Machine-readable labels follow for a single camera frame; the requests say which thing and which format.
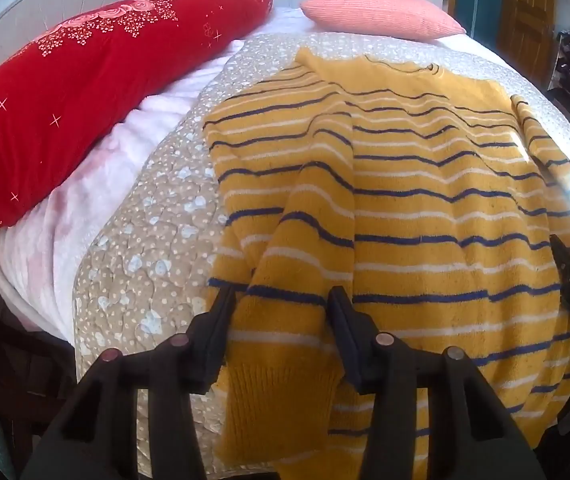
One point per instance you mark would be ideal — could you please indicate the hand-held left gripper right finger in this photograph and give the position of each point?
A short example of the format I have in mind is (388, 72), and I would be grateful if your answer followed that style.
(346, 340)

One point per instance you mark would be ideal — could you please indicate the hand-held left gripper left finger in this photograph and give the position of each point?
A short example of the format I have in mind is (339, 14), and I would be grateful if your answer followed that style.
(216, 332)

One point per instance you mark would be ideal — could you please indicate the yellow striped sweater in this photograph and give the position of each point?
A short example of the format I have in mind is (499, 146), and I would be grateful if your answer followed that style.
(415, 210)

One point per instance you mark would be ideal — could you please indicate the beige dotted quilt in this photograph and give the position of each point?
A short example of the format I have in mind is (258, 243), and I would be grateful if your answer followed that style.
(165, 240)

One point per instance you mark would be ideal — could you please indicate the pale pink fleece blanket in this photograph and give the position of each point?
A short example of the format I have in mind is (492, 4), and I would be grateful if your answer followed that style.
(90, 185)

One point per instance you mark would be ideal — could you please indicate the dark wooden chair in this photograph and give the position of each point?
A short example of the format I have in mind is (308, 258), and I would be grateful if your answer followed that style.
(10, 360)

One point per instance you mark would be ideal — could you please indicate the brown wooden door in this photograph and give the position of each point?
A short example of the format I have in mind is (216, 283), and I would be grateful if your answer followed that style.
(527, 15)

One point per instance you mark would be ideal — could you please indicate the red floral long pillow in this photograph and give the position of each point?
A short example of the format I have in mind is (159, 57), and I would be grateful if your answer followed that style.
(65, 105)

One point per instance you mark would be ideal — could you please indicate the pink ribbed pillow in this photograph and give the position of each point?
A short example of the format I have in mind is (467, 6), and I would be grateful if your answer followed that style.
(380, 10)

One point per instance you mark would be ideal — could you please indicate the white arched headboard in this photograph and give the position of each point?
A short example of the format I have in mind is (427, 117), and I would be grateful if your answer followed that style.
(15, 15)

